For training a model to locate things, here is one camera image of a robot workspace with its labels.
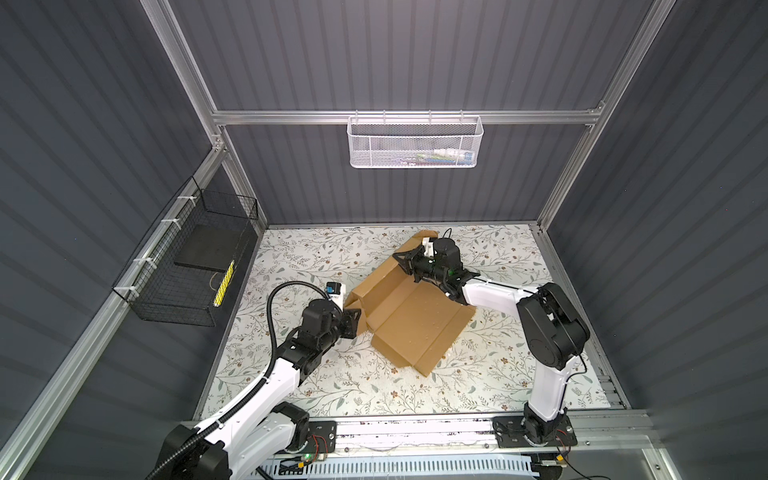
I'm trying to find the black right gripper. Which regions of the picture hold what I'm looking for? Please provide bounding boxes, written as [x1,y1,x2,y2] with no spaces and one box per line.
[393,246,447,286]

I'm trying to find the brown cardboard box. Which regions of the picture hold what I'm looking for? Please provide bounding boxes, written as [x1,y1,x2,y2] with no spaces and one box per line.
[344,258,476,376]

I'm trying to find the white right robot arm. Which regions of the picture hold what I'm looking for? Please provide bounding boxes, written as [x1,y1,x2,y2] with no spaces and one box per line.
[392,237,591,446]

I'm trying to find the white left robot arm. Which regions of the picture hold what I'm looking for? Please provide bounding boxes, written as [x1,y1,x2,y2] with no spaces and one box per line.
[147,299,362,479]

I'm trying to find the items in white basket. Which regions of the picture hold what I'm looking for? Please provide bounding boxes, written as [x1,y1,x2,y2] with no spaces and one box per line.
[401,148,476,168]

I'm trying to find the black foam pad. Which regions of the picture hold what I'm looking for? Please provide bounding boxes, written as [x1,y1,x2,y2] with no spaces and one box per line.
[173,224,247,273]

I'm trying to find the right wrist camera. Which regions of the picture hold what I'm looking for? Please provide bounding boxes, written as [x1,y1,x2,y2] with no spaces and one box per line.
[422,237,434,258]

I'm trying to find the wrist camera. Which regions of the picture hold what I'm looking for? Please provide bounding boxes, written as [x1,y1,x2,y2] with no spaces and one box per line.
[325,282,347,310]
[422,237,434,258]

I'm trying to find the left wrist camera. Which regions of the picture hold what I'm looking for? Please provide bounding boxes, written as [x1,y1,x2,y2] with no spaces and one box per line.
[325,282,347,310]

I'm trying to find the white wire mesh basket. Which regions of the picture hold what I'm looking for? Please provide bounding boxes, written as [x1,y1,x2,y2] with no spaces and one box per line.
[346,119,484,169]

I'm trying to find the white vented cable duct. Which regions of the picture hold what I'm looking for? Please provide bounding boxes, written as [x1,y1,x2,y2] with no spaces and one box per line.
[262,454,540,479]

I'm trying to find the black wire mesh basket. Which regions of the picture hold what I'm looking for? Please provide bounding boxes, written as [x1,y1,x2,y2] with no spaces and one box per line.
[113,180,259,327]

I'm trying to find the black corrugated cable conduit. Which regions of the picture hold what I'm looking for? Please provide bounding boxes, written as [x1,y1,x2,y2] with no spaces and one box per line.
[143,280,330,480]

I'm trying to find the aluminium horizontal frame bar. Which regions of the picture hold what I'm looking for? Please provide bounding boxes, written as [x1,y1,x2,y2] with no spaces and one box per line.
[212,108,602,126]

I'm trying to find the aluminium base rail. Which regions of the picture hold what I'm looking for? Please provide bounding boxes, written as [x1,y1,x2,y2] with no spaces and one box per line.
[309,409,661,457]

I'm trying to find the aluminium frame corner post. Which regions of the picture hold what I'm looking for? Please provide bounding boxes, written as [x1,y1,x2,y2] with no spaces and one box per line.
[140,0,269,235]

